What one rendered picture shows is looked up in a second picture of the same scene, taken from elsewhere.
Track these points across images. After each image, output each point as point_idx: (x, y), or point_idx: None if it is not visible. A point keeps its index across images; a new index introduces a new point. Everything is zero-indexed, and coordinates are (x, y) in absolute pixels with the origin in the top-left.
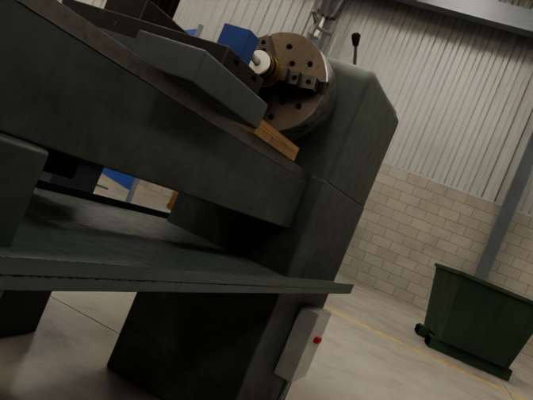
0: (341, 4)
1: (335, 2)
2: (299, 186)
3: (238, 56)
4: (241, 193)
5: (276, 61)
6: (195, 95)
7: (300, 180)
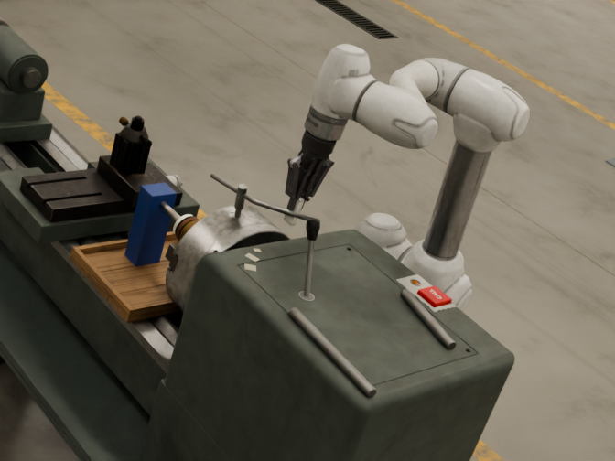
0: (287, 175)
1: (301, 175)
2: (159, 375)
3: (31, 185)
4: (81, 318)
5: (185, 226)
6: None
7: (157, 366)
